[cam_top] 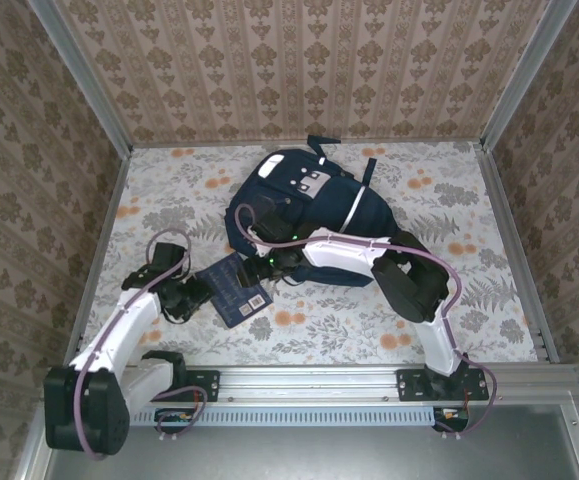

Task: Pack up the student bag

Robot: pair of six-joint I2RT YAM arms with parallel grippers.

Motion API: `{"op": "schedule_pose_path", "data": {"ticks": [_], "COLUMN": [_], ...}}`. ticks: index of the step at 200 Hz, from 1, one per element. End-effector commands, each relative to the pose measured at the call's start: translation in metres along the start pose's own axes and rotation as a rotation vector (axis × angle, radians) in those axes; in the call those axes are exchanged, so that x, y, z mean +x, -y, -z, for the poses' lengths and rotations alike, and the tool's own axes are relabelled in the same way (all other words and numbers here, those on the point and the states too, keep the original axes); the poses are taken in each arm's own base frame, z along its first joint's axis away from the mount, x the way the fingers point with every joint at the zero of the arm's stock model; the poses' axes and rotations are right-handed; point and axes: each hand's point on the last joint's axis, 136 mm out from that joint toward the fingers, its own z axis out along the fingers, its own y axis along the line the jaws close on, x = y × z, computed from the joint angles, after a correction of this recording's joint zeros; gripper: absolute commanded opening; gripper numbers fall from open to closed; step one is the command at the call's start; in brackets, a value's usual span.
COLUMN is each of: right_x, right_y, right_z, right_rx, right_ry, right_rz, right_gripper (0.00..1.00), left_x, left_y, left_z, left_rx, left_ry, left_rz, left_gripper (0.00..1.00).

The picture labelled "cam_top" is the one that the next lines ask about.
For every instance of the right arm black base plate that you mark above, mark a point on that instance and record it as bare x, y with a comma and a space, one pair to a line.
409, 385

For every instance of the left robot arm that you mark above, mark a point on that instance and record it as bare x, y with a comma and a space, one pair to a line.
119, 325

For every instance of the aluminium mounting rail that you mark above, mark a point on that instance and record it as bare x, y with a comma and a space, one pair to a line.
309, 382

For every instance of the grey metal sheet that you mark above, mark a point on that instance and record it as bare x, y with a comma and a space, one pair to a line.
319, 455

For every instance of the navy blue backpack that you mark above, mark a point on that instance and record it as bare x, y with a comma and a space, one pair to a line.
339, 200

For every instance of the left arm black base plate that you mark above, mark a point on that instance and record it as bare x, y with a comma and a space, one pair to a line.
209, 385

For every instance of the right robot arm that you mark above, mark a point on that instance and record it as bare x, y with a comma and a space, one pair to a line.
349, 252

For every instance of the aluminium table side rail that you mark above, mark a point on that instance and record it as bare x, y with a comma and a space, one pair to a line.
510, 225
101, 250

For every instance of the thin dark blue booklet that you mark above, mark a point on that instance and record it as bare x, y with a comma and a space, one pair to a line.
229, 295

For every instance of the aluminium frame post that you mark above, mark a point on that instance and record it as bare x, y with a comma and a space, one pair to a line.
524, 75
84, 80

